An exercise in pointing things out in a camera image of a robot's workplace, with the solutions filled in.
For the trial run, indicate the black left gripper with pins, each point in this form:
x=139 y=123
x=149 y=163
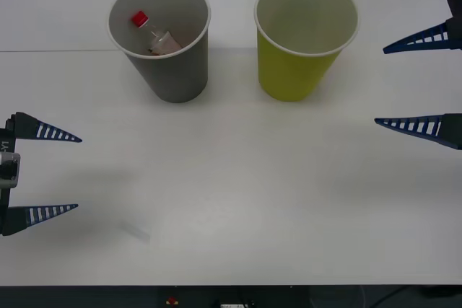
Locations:
x=8 y=140

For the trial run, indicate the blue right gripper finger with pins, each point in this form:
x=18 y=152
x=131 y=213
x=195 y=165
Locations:
x=449 y=129
x=453 y=34

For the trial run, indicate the clear bottle with red cap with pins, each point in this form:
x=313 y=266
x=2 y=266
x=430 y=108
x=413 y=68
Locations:
x=160 y=39

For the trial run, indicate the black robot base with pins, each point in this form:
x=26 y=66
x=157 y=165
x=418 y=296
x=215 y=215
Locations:
x=234 y=297

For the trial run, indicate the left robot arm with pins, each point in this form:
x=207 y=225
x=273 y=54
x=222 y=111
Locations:
x=9 y=171

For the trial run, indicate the yellow-green plastic waste bin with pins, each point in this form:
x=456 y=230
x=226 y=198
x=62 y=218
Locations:
x=288 y=77

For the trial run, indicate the grey plastic waste bin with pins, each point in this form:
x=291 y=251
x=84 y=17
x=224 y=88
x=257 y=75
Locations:
x=169 y=77

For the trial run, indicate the red round button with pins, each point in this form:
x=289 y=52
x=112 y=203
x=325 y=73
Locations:
x=172 y=301

